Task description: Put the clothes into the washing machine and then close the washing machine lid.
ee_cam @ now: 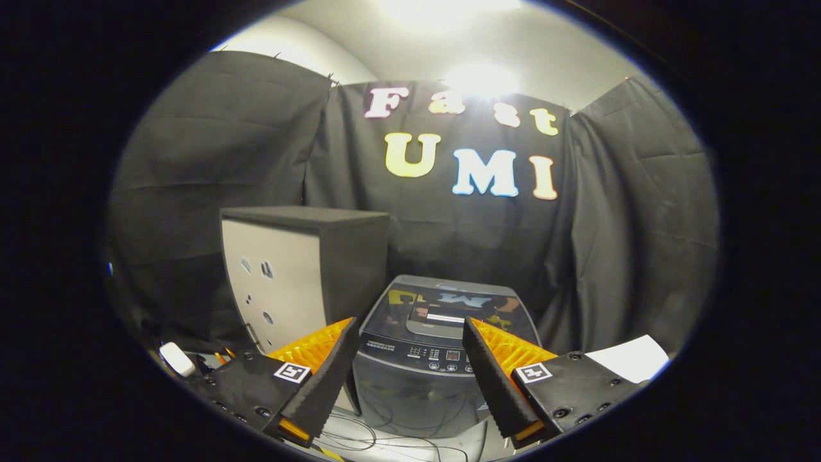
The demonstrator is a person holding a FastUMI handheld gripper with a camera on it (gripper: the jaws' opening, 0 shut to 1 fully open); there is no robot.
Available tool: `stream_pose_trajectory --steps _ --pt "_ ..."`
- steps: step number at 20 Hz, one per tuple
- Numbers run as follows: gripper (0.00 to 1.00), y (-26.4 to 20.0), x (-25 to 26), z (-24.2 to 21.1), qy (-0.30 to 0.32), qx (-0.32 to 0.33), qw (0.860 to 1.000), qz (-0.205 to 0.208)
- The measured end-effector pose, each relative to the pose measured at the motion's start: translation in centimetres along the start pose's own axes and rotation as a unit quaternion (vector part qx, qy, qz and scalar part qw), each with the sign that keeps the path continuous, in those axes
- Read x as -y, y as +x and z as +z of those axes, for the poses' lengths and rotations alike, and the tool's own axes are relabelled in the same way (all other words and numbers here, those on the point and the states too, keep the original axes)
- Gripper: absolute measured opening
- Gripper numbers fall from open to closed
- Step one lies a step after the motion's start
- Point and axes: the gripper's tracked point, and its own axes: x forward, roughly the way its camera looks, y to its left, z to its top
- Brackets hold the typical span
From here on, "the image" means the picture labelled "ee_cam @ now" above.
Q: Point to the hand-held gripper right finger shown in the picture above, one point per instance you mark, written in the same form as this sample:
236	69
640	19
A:
490	378

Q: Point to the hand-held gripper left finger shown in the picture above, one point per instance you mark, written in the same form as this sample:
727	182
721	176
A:
327	378

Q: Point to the grey washing machine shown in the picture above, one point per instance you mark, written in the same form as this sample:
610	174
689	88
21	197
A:
410	391

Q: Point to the grey cabinet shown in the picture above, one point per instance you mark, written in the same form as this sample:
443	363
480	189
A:
276	276

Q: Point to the white sheet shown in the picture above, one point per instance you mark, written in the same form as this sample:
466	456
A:
632	356

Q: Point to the small white device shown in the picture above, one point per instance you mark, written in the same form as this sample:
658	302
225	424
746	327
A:
176	359

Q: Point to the black backdrop cloth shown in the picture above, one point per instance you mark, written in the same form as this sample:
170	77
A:
224	128

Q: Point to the large ceiling light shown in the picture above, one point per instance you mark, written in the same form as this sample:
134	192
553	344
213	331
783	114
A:
449	5

